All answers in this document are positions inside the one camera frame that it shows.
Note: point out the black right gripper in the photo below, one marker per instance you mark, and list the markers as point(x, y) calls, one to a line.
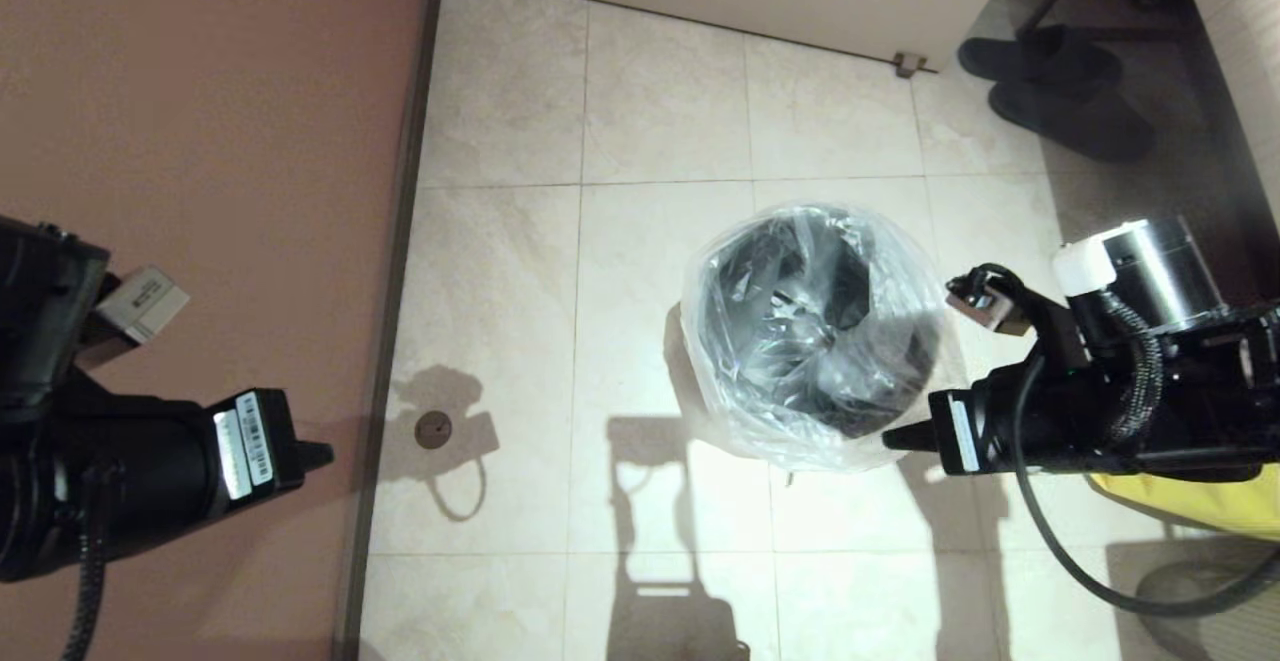
point(958, 433)

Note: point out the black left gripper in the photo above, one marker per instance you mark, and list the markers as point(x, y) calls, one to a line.
point(255, 451)

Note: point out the clear plastic trash bag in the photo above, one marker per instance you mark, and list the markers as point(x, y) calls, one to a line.
point(900, 341)

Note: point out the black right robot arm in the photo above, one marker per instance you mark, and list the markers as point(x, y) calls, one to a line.
point(1150, 381)

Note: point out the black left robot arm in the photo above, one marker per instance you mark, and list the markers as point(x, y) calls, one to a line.
point(100, 471)

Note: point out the grey metal trash bin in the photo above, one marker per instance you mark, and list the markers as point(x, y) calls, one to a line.
point(800, 361)

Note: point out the yellow bag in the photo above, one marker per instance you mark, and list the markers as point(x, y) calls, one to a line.
point(1200, 506)

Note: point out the round metal floor plug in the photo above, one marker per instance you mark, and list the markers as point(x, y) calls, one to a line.
point(433, 430)

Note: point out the black slipper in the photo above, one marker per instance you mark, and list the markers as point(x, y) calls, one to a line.
point(1080, 116)
point(1040, 51)

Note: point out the metal door stop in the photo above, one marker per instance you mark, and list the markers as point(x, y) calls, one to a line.
point(908, 64)

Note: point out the light wooden cabinet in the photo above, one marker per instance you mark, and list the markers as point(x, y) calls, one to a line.
point(1240, 41)

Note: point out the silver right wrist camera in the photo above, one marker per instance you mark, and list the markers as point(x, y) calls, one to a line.
point(990, 301)

